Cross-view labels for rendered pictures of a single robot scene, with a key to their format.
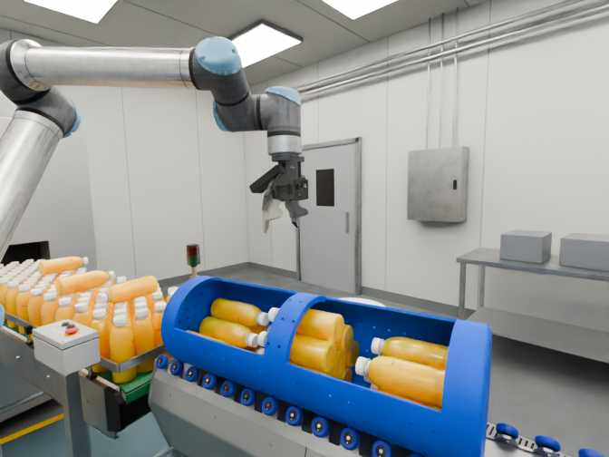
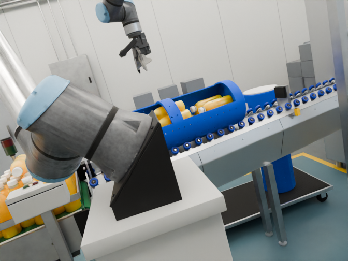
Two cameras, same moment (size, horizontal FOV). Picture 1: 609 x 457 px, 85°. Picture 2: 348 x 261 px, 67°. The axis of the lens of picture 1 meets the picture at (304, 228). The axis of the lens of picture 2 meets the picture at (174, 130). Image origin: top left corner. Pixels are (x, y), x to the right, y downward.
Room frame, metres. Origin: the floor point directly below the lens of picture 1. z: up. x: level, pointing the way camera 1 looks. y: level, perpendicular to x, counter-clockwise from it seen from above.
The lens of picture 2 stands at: (-0.07, 1.15, 1.39)
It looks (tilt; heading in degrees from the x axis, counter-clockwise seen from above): 13 degrees down; 309
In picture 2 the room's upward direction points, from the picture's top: 16 degrees counter-clockwise
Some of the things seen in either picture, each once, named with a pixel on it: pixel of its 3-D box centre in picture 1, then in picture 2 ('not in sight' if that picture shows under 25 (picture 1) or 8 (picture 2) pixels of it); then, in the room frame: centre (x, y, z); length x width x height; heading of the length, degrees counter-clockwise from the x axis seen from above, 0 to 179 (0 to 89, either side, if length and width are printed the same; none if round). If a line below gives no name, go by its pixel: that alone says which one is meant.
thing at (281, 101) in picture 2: not in sight; (282, 97); (0.43, -0.71, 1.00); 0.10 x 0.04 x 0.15; 148
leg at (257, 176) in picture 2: not in sight; (261, 198); (0.64, -0.50, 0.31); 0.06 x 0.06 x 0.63; 58
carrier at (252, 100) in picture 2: not in sight; (270, 140); (0.66, -0.98, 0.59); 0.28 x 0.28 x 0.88
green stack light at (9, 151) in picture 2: (193, 258); (10, 149); (1.64, 0.56, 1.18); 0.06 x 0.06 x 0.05
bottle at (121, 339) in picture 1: (122, 350); (66, 189); (1.06, 0.61, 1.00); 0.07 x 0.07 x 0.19
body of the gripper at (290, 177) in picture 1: (287, 179); (139, 45); (0.90, 0.04, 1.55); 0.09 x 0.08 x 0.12; 57
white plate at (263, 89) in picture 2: not in sight; (260, 89); (0.66, -0.98, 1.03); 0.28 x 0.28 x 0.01
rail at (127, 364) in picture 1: (173, 343); (77, 181); (1.17, 0.49, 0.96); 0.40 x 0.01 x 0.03; 148
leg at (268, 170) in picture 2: not in sight; (275, 205); (0.52, -0.43, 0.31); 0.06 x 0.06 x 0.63; 58
